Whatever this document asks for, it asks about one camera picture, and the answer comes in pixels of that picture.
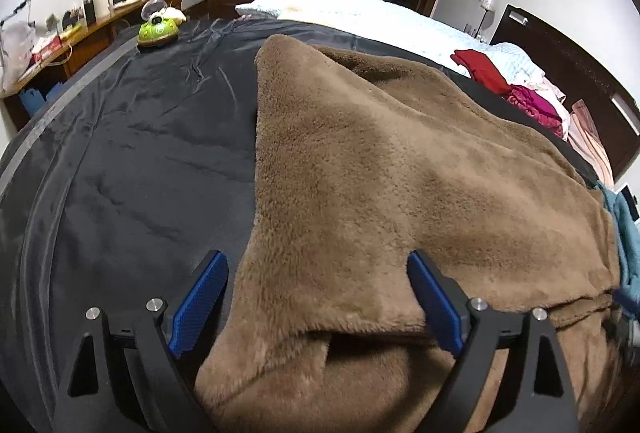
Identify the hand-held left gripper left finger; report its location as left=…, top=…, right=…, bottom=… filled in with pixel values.
left=52, top=249, right=230, bottom=433

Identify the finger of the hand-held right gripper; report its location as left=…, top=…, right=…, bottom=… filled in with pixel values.
left=614, top=285, right=640, bottom=349

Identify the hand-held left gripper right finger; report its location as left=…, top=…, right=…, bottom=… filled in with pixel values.
left=406, top=249, right=581, bottom=433

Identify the brown fleece garment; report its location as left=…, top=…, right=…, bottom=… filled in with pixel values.
left=194, top=34, right=626, bottom=433

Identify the teal fleece garment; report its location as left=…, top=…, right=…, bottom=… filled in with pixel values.
left=597, top=183, right=640, bottom=286

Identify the black satin bed cover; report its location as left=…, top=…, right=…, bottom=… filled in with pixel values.
left=0, top=15, right=601, bottom=433

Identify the pink striped cloth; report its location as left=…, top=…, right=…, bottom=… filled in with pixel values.
left=567, top=99, right=615, bottom=186

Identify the magenta garment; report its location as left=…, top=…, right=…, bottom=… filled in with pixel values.
left=502, top=85, right=566, bottom=138

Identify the red garment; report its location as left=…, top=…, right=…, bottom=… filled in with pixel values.
left=450, top=49, right=513, bottom=94

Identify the dark wooden headboard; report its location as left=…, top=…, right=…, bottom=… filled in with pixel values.
left=492, top=4, right=640, bottom=184

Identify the white pillow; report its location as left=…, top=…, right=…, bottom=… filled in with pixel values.
left=487, top=42, right=546, bottom=88

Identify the blue storage box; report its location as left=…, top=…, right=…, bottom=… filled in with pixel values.
left=20, top=85, right=62, bottom=116

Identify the green round toy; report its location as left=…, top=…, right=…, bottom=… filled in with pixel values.
left=137, top=15, right=180, bottom=50

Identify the wooden desk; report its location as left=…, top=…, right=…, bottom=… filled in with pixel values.
left=0, top=0, right=191, bottom=128

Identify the red box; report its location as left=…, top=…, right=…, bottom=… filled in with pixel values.
left=32, top=40, right=62, bottom=64

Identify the white quilt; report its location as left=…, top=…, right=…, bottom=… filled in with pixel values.
left=235, top=0, right=493, bottom=78

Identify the white bedside lamp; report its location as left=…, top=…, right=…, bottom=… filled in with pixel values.
left=470, top=0, right=497, bottom=41

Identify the clear plastic bag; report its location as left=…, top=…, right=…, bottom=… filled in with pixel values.
left=0, top=20, right=37, bottom=94

